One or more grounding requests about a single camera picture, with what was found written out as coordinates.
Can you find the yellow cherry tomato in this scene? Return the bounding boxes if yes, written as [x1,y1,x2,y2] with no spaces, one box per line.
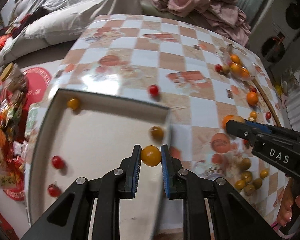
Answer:
[150,126,164,141]

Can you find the right hand painted nails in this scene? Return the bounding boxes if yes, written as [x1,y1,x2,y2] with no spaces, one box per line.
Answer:
[276,178,300,227]

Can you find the brown longan fruit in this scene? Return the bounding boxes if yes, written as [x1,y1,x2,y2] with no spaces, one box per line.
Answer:
[231,116,245,123]

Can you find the long wooden stick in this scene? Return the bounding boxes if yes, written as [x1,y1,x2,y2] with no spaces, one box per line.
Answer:
[252,79,281,127]

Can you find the large orange mandarin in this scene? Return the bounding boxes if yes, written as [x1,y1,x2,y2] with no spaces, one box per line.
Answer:
[246,91,258,106]

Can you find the red tomato near bowl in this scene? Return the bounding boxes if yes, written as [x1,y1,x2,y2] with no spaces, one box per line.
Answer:
[250,86,257,93]

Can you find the red tomato in tray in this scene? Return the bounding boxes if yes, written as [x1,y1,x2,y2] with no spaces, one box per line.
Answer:
[51,155,65,170]

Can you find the clear glass bowl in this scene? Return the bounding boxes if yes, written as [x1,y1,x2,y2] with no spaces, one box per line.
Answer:
[222,44,256,81]

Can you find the mandarins in bowl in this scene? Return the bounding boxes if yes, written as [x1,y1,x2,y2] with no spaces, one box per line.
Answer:
[230,54,250,80]

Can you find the small red tomato far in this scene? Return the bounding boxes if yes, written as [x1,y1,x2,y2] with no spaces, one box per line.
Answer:
[148,85,160,98]

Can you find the snack packet pile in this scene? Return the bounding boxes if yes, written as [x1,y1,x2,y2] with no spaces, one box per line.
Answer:
[0,62,29,202]

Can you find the yellow tomato in tray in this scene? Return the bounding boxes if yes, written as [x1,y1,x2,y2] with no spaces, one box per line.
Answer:
[66,98,81,111]

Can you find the pink clothes pile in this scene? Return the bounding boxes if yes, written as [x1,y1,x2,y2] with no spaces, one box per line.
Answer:
[148,0,251,46]

